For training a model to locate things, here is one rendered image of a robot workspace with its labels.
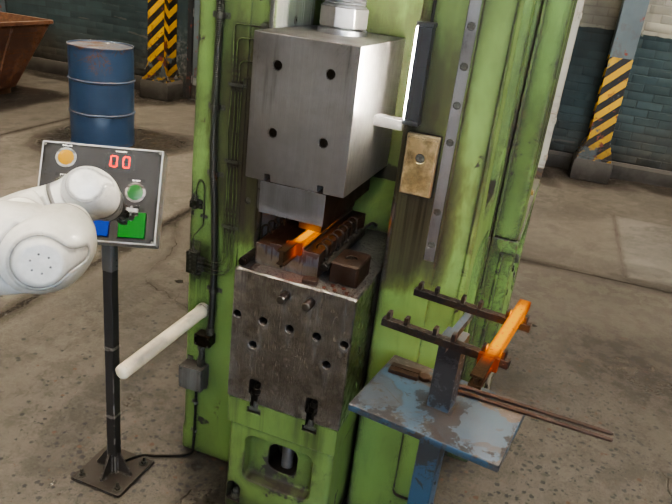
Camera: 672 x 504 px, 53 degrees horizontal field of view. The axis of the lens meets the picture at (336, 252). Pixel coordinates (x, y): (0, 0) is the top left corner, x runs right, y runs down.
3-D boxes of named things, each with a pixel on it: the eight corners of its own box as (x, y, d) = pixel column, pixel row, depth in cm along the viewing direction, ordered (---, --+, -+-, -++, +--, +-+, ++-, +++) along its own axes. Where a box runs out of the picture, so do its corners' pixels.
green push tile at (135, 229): (143, 238, 189) (146, 212, 190) (116, 236, 188) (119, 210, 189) (144, 239, 191) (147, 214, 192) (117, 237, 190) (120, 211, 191)
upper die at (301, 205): (322, 227, 186) (326, 195, 183) (258, 211, 192) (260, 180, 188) (369, 190, 223) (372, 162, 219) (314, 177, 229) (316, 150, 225)
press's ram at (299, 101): (372, 205, 179) (394, 51, 163) (244, 176, 190) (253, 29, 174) (412, 170, 215) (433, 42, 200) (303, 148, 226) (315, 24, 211)
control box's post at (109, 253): (115, 476, 238) (109, 187, 196) (106, 472, 239) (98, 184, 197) (122, 469, 241) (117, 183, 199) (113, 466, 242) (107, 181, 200)
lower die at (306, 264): (316, 279, 192) (319, 252, 189) (254, 262, 198) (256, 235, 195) (362, 234, 229) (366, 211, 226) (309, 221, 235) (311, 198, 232)
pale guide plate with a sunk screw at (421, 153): (429, 198, 185) (439, 138, 178) (398, 192, 188) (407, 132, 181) (431, 196, 187) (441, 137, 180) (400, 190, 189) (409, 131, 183)
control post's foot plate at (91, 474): (119, 500, 227) (119, 479, 224) (67, 479, 234) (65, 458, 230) (157, 462, 246) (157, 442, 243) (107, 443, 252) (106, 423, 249)
